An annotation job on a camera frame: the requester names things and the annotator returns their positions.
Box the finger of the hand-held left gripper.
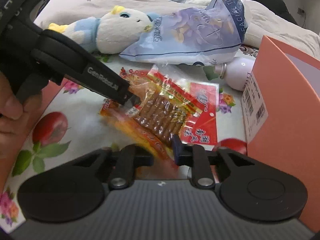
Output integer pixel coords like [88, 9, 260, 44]
[114, 76, 137, 106]

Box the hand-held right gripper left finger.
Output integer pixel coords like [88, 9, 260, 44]
[66, 144, 153, 190]

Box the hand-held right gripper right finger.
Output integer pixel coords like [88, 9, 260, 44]
[171, 134, 257, 190]

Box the orange snack packet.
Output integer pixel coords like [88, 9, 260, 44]
[99, 99, 179, 168]

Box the clear brown sticks snack packet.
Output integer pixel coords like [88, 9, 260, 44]
[99, 64, 204, 148]

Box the shallow orange box lid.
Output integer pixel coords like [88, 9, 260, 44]
[37, 78, 67, 120]

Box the deep orange cardboard box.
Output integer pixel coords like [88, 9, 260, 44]
[240, 35, 320, 234]

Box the person's left hand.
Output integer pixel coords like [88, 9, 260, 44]
[0, 72, 43, 159]

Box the red flat printed packet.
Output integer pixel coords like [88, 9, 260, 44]
[180, 81, 220, 146]

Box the white blue plush toy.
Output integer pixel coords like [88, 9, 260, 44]
[48, 5, 155, 54]

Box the blue facial tissue pack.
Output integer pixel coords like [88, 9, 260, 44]
[119, 0, 250, 64]

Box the white bottle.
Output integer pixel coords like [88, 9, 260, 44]
[214, 57, 257, 92]

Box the grey duvet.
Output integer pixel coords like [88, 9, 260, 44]
[35, 0, 320, 58]

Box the black jacket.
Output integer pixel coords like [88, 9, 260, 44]
[237, 0, 298, 25]

